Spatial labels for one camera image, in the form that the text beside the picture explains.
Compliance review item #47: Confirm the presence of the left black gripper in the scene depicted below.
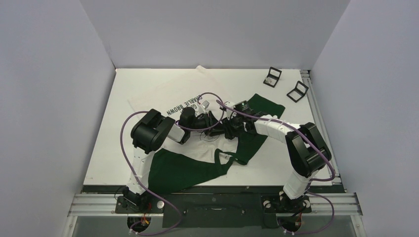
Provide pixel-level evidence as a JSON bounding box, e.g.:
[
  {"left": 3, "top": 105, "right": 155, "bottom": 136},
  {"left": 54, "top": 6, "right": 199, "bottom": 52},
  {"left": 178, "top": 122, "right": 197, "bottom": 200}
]
[{"left": 188, "top": 112, "right": 226, "bottom": 136}]

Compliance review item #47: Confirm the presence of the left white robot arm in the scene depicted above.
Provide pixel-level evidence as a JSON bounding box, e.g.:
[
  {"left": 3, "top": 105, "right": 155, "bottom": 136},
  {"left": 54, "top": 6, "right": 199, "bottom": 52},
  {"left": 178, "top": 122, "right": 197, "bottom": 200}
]
[{"left": 123, "top": 107, "right": 233, "bottom": 212}]

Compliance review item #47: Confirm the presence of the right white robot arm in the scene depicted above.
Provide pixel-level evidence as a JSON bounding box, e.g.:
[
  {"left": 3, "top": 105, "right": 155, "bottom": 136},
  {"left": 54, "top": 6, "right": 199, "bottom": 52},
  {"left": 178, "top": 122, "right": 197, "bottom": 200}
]
[{"left": 219, "top": 101, "right": 335, "bottom": 211}]

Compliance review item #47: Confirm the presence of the white and green t-shirt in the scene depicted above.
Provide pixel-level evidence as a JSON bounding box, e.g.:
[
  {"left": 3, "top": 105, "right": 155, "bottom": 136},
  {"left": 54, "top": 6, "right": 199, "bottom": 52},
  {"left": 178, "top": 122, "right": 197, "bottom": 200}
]
[{"left": 129, "top": 66, "right": 267, "bottom": 194}]

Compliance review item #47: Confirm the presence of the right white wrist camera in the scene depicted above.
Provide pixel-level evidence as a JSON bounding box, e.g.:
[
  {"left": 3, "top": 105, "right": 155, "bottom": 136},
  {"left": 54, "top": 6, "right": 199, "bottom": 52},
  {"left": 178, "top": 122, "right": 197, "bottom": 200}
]
[{"left": 224, "top": 101, "right": 236, "bottom": 120}]

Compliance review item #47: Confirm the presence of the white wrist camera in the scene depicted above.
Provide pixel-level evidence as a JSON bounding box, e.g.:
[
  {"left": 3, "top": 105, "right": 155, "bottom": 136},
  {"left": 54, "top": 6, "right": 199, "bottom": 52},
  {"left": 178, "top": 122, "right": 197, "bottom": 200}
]
[
  {"left": 224, "top": 101, "right": 236, "bottom": 120},
  {"left": 198, "top": 100, "right": 210, "bottom": 114}
]

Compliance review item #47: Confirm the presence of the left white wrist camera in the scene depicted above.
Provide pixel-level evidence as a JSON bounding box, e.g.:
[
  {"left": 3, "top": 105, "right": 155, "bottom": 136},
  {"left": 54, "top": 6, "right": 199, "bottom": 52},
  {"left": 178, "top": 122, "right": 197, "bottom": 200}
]
[{"left": 198, "top": 100, "right": 210, "bottom": 114}]

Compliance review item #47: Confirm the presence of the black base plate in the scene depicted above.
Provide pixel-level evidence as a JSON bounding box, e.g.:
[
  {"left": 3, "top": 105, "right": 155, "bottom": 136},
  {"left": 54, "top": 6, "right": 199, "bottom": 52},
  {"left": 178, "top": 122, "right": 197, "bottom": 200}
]
[{"left": 115, "top": 186, "right": 312, "bottom": 231}]

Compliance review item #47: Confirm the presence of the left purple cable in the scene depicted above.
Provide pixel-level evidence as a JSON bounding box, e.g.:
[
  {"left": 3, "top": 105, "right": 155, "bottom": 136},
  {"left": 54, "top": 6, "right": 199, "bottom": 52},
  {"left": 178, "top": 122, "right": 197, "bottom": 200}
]
[{"left": 120, "top": 92, "right": 226, "bottom": 226}]

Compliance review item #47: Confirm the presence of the purple cable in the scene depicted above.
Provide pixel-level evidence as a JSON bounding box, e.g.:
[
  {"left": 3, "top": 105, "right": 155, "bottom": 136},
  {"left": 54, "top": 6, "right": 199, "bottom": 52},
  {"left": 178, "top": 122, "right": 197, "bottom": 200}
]
[
  {"left": 216, "top": 99, "right": 336, "bottom": 235},
  {"left": 120, "top": 92, "right": 226, "bottom": 226}
]

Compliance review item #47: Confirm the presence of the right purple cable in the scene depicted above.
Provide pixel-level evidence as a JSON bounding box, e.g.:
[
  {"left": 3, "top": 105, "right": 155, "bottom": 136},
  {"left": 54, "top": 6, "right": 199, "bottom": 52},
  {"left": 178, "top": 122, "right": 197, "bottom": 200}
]
[{"left": 216, "top": 99, "right": 336, "bottom": 235}]

